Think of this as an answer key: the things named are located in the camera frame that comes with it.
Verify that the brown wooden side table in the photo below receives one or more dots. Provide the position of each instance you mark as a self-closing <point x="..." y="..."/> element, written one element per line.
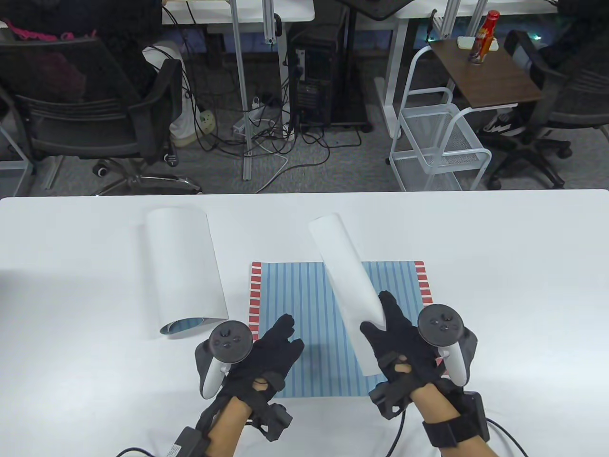
<point x="495" y="81"/>

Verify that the white and black controller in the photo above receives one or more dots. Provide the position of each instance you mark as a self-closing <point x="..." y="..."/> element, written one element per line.
<point x="230" y="340"/>
<point x="440" y="323"/>

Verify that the grey metal desk leg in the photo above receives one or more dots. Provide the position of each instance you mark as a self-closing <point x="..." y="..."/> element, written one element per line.
<point x="14" y="165"/>

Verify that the red bottle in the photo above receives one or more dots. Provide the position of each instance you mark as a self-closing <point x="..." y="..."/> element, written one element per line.
<point x="483" y="40"/>

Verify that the person's left hand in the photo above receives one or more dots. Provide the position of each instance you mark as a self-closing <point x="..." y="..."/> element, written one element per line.
<point x="261" y="366"/>

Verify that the black computer tower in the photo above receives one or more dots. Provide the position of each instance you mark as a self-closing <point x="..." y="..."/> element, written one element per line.
<point x="314" y="85"/>

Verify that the white power strip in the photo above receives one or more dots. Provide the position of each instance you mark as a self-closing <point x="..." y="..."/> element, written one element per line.
<point x="254" y="110"/>

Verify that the person's right hand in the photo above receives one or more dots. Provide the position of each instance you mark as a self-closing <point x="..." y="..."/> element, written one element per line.
<point x="404" y="357"/>

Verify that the black mesh office chair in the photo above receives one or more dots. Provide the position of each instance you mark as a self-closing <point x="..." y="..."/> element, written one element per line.
<point x="571" y="95"/>
<point x="81" y="128"/>

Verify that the aluminium frame post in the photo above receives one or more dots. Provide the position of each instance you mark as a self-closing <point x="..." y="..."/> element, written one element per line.
<point x="240" y="71"/>
<point x="449" y="19"/>
<point x="271" y="19"/>

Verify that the white desk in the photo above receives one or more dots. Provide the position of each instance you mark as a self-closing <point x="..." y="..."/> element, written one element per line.
<point x="395" y="71"/>
<point x="285" y="12"/>

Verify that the blue striped mouse pad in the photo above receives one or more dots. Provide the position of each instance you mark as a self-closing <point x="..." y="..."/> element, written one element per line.
<point x="342" y="266"/>
<point x="304" y="285"/>

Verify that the round white plug adapter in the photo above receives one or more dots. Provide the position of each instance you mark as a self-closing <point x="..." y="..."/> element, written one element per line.
<point x="205" y="121"/>

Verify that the black glove sensor module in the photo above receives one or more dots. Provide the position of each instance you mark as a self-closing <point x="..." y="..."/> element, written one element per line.
<point x="387" y="402"/>
<point x="276" y="421"/>

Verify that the person's right forearm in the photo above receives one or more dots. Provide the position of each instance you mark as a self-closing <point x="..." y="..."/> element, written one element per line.
<point x="435" y="404"/>

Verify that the paper sheet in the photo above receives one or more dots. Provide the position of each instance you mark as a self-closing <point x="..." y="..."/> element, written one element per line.
<point x="183" y="266"/>

